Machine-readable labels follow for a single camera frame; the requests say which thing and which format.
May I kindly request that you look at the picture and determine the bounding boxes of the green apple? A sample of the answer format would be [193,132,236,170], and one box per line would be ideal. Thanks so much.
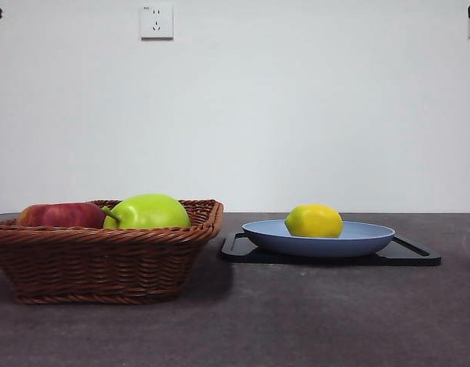
[101,193,192,230]

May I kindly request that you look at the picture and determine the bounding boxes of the brown woven wicker basket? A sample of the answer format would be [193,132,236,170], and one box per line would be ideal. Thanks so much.
[0,198,225,306]

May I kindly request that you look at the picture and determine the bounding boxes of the yellow lemon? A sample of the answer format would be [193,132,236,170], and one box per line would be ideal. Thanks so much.
[284,203,344,239]

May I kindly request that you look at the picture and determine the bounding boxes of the blue round plate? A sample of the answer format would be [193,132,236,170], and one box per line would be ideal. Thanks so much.
[241,219,396,258]

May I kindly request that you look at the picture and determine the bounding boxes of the black flat tray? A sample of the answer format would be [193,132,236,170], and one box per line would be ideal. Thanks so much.
[219,231,442,268]

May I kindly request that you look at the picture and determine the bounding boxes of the red apple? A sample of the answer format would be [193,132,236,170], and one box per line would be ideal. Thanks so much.
[15,202,107,229]

